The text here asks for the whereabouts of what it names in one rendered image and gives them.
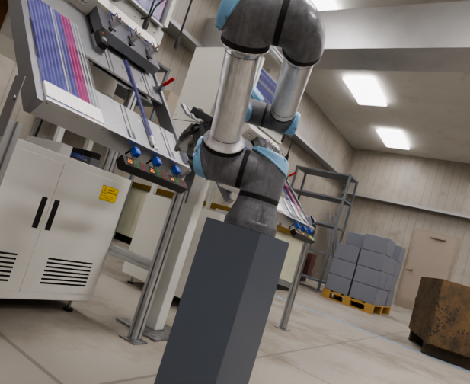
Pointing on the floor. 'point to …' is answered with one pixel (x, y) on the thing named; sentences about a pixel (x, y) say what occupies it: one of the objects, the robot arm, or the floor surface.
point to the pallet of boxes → (365, 273)
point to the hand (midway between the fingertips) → (177, 147)
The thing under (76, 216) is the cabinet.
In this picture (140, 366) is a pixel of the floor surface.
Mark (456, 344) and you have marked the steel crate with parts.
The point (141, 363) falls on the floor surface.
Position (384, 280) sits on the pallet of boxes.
